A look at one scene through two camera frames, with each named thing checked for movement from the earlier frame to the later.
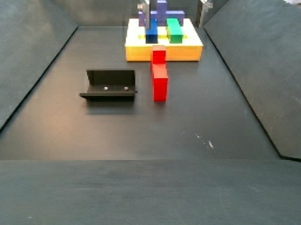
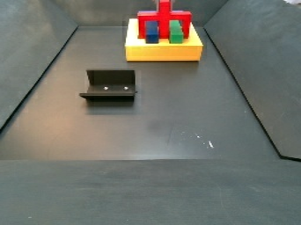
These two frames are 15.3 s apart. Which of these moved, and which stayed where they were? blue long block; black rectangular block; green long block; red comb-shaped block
Moved: red comb-shaped block
Stayed: blue long block; black rectangular block; green long block
